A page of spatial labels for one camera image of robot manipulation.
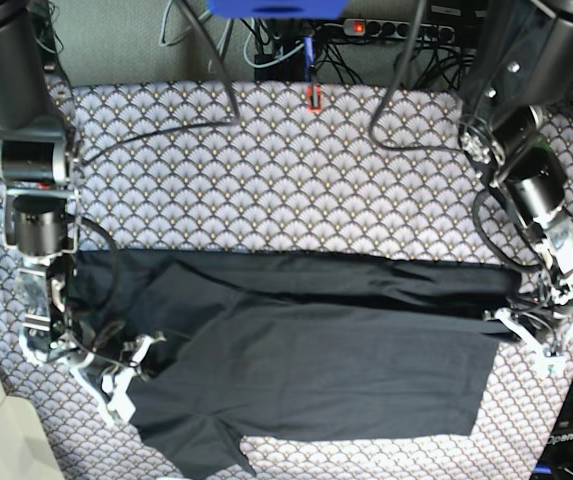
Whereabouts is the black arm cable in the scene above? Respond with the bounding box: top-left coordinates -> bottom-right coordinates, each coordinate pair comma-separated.
368,0 -> 547,274
73,0 -> 242,321

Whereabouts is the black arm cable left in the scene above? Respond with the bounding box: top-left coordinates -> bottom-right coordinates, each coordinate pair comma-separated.
368,0 -> 547,274

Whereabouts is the dark grey T-shirt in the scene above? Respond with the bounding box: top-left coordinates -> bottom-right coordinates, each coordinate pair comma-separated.
65,248 -> 525,477

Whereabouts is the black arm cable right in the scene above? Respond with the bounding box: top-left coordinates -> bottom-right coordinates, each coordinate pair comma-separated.
73,0 -> 242,321

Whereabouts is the blue clamp handle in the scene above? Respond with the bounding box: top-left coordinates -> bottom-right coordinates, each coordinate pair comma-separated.
304,36 -> 316,84

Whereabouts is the black power strip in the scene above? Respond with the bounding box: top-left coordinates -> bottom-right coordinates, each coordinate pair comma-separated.
340,18 -> 456,44

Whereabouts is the blue box at top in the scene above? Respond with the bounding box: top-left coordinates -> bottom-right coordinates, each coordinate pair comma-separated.
208,0 -> 348,19

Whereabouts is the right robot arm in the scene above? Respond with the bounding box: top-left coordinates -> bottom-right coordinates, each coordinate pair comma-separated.
0,1 -> 155,425

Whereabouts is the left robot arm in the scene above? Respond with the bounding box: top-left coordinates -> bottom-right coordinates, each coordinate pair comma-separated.
459,1 -> 573,378

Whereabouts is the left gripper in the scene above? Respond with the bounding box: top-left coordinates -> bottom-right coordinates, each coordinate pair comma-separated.
483,209 -> 573,378

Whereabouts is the fan-patterned table cloth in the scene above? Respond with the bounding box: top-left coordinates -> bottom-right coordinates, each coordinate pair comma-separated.
0,82 -> 573,479

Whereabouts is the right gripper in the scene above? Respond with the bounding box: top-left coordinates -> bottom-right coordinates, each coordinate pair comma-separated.
18,257 -> 166,426

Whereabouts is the red clamp on table edge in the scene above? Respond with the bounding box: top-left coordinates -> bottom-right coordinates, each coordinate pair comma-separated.
307,85 -> 323,114

